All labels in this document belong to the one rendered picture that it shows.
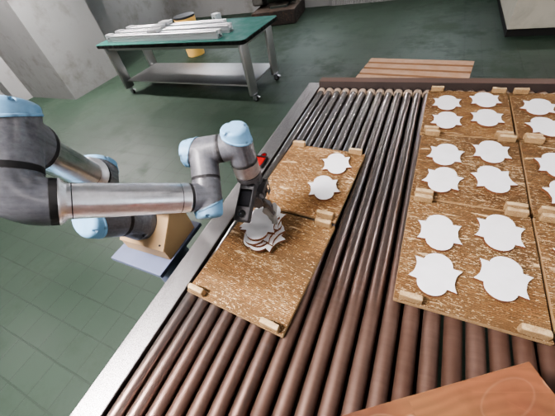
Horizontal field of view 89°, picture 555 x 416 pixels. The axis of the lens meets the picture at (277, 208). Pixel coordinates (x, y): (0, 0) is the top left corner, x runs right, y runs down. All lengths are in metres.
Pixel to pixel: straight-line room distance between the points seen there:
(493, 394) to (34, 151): 0.97
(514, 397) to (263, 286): 0.61
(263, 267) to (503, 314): 0.65
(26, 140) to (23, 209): 0.13
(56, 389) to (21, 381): 0.27
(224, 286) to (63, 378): 1.60
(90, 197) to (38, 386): 1.90
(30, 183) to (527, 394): 0.99
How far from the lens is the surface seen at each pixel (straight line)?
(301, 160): 1.31
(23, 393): 2.53
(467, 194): 1.20
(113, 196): 0.69
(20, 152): 0.70
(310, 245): 0.97
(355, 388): 0.82
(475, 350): 0.90
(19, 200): 0.68
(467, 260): 1.01
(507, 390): 0.76
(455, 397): 0.73
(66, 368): 2.41
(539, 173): 1.37
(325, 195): 1.11
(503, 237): 1.09
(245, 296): 0.91
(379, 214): 1.09
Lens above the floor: 1.72
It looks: 45 degrees down
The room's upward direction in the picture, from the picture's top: 13 degrees counter-clockwise
